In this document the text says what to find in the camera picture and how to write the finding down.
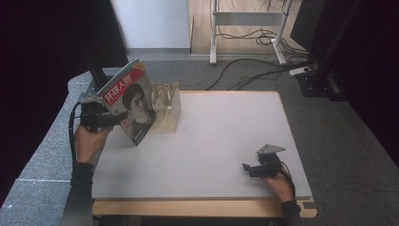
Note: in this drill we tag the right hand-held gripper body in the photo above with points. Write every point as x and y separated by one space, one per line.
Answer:
266 164

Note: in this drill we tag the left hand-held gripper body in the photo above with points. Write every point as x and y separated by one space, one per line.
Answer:
94 117

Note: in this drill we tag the magazine with portrait cover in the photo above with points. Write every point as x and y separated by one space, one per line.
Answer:
133 100

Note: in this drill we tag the wooden magazine rack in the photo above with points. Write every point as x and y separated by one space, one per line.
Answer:
167 108

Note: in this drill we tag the person's right hand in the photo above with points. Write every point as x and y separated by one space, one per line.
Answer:
279 186

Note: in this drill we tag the light grey table mat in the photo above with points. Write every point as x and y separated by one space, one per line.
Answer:
204 157

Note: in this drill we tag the white power strip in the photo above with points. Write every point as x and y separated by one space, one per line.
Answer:
300 71

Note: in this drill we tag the black stand with base plate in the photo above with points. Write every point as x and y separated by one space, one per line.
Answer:
95 70
318 80

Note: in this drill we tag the white metal stand frame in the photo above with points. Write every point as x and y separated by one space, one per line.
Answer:
247 19

